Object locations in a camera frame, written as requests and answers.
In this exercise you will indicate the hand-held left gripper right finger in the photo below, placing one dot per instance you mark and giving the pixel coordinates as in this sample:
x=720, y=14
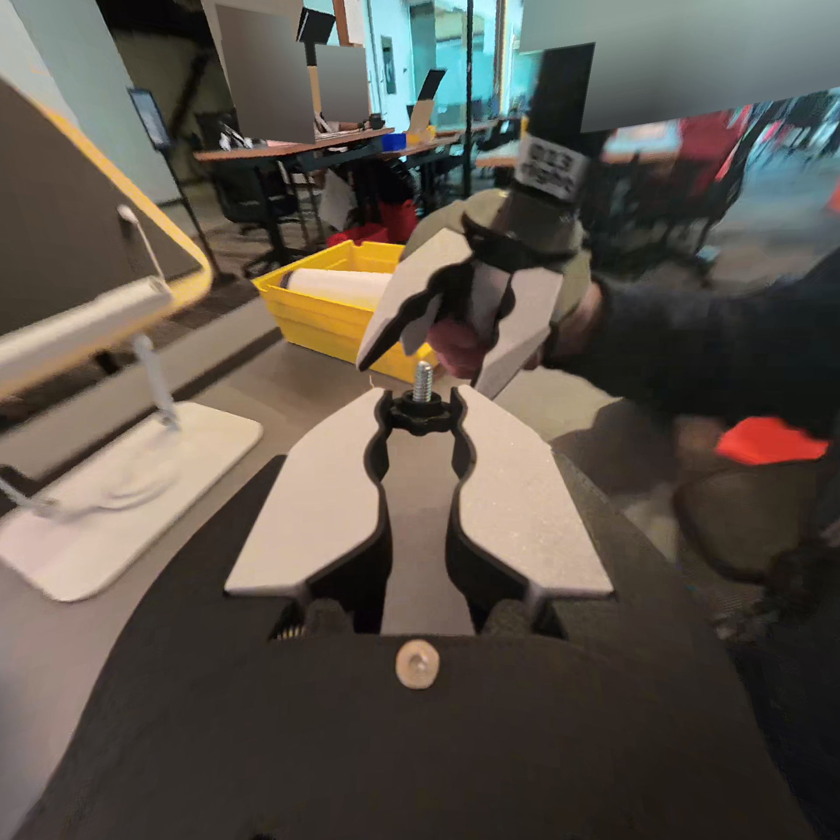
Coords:
x=532, y=525

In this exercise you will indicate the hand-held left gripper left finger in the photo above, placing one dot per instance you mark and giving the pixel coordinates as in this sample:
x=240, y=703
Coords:
x=309, y=525

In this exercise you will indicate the small dark sign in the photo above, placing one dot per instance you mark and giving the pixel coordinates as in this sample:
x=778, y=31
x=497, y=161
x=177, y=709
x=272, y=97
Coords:
x=148, y=118

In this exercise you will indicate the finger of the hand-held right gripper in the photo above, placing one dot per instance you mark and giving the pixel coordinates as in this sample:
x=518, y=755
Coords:
x=414, y=282
x=525, y=315

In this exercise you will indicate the black mesh chair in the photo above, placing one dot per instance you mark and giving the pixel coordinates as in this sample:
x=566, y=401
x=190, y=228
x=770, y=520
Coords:
x=761, y=525

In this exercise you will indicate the black knob screw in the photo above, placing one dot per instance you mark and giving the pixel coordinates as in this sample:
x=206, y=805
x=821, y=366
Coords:
x=423, y=407

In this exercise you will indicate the white roll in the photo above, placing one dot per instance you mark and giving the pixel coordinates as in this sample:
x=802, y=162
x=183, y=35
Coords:
x=335, y=286

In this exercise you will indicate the dark wooden desk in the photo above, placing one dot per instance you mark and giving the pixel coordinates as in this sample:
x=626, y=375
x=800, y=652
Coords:
x=289, y=142

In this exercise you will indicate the yellow bin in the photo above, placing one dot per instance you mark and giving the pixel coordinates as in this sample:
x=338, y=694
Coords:
x=328, y=335

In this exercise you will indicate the red bin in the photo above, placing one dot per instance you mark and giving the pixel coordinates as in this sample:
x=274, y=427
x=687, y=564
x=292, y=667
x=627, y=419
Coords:
x=374, y=221

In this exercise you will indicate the black board with wooden rim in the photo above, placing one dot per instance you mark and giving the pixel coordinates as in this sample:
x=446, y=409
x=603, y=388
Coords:
x=66, y=223

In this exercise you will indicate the black office chair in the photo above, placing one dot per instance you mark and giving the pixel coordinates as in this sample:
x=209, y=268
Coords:
x=250, y=197

